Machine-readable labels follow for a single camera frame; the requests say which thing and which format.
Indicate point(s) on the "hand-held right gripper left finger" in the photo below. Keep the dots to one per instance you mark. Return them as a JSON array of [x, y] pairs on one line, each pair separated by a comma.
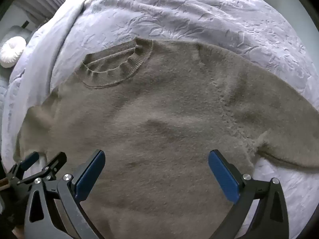
[[91, 174]]

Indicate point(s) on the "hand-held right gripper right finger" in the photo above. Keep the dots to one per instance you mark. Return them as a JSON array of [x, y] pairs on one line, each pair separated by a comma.
[[223, 176]]

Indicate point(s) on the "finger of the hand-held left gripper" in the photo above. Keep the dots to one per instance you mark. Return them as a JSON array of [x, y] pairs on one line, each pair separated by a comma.
[[57, 161], [30, 159]]

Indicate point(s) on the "brown knit sweater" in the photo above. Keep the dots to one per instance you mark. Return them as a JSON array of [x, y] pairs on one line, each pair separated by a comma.
[[162, 117]]

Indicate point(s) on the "grey quilted bed sheet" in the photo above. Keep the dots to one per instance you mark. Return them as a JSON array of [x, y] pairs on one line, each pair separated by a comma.
[[3, 79]]

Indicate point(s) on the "round white pleated pillow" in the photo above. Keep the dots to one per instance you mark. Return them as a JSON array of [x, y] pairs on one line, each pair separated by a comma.
[[11, 52]]

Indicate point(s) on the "lavender embossed fleece blanket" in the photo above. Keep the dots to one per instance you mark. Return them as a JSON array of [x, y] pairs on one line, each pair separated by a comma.
[[199, 17]]

